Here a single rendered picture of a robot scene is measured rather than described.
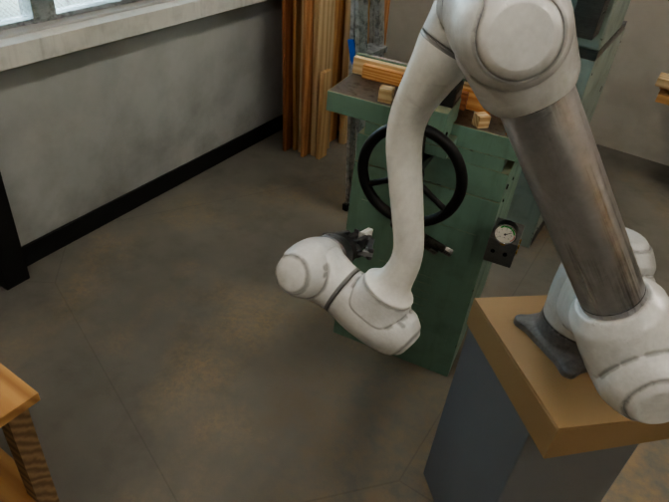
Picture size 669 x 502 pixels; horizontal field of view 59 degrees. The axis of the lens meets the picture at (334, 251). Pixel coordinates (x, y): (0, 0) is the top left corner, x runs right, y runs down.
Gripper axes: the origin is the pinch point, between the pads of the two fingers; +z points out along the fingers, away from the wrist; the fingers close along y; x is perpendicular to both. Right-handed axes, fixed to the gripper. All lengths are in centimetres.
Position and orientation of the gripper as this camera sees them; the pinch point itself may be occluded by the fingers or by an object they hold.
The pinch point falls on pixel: (364, 236)
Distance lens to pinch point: 143.5
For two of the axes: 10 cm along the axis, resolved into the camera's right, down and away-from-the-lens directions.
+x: -2.4, 9.3, 3.0
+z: 3.7, -2.0, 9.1
